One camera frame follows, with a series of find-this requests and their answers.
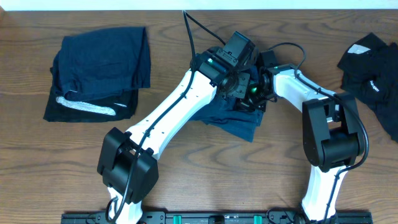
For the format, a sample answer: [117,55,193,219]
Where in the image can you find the blue denim shorts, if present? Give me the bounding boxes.
[189,85,264,142]

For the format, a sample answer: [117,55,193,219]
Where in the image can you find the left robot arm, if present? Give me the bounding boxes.
[97,32,257,223]

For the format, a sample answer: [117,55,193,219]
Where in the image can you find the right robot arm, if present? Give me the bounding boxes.
[239,50,369,223]

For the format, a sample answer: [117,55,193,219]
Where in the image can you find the black garment with logo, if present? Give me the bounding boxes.
[337,33,397,141]

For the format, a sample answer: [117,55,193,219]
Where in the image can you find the folded navy shorts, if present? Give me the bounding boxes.
[52,27,151,101]

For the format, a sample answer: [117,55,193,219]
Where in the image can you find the folded black shorts white stripe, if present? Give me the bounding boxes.
[44,87,138,123]

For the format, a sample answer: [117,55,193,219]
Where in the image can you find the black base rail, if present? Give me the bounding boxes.
[60,210,373,224]

